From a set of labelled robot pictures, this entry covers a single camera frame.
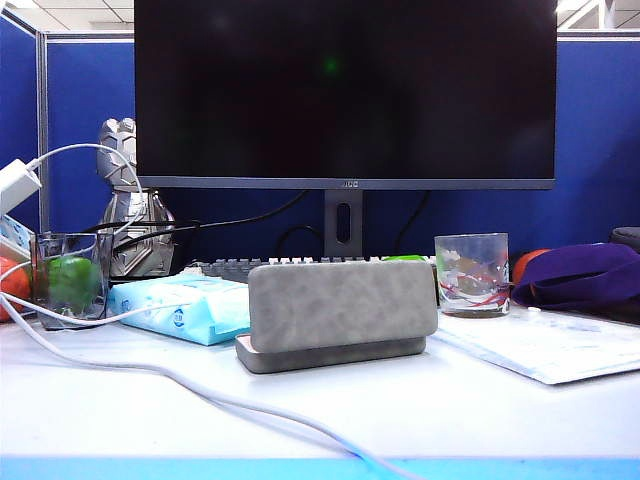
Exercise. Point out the grey suede glasses case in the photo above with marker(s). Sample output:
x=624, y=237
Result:
x=340, y=305

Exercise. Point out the grey monitor stand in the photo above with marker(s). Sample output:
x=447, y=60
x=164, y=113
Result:
x=330, y=245

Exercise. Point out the white and grey keyboard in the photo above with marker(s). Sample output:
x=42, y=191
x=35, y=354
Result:
x=225, y=270

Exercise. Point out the black computer monitor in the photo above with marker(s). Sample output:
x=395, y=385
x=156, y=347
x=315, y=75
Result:
x=350, y=100

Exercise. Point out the light blue wet wipes pack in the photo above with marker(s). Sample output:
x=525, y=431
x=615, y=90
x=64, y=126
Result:
x=175, y=310

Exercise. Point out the clear printed glass cup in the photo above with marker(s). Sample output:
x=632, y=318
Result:
x=470, y=300

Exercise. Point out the silver robot figurine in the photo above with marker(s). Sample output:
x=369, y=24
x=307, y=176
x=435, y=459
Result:
x=117, y=150

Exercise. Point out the green pepper toy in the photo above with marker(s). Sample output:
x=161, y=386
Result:
x=75, y=282

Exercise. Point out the paper documents in clear sleeve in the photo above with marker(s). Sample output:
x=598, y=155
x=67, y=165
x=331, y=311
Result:
x=550, y=345

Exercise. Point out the clear acrylic container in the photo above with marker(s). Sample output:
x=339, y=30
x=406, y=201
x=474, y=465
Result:
x=40, y=300

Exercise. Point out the white power charger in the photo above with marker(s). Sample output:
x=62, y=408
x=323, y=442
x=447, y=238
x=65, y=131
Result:
x=15, y=187

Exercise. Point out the blue and white mask box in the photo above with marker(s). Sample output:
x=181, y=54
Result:
x=10, y=232

